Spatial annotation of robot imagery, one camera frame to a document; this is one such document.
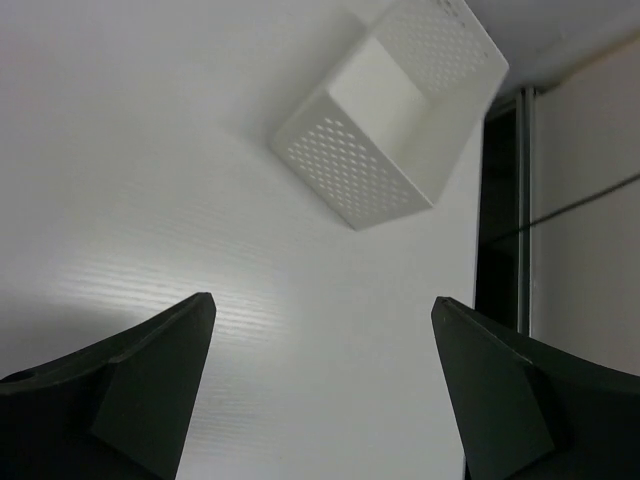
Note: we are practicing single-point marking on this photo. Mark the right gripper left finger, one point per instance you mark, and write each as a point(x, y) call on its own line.
point(117, 409)

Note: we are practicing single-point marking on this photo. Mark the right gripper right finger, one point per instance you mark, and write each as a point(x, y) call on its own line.
point(526, 410)

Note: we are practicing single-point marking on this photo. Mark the white perforated box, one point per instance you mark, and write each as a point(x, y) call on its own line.
point(380, 135)

